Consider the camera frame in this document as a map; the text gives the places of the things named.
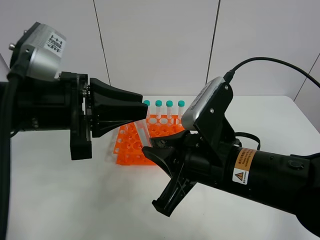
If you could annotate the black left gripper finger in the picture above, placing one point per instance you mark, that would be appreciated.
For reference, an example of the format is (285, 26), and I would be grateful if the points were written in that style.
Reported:
(112, 107)

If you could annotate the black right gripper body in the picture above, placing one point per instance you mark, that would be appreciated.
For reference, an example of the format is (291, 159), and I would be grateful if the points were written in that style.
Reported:
(201, 164)

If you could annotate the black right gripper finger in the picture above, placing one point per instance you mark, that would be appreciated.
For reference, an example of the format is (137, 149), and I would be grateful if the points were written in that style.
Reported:
(177, 140)
(167, 159)

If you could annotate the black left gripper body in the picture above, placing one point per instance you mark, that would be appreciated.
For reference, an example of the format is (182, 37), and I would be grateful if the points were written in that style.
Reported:
(56, 105)

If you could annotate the clear tube with teal cap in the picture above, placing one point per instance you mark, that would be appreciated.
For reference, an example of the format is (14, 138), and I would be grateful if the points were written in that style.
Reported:
(143, 132)

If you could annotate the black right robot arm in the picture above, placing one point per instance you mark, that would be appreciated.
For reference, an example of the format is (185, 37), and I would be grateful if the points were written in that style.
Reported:
(290, 183)

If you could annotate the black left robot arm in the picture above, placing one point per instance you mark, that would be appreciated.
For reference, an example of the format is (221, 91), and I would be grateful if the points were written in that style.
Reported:
(87, 107)

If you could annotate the teal-capped tube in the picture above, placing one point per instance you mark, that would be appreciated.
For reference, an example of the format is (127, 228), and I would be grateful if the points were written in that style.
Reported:
(169, 107)
(158, 109)
(181, 105)
(147, 102)

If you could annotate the orange test tube rack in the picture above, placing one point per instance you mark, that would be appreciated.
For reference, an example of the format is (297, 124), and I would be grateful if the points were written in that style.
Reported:
(128, 145)

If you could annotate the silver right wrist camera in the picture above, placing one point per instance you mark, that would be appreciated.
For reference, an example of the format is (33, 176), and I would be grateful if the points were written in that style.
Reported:
(209, 107)

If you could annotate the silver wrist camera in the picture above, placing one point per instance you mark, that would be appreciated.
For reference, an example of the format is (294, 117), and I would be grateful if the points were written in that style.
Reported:
(44, 46)
(209, 107)

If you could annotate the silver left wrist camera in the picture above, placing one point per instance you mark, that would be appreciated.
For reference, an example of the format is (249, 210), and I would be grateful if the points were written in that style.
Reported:
(44, 46)

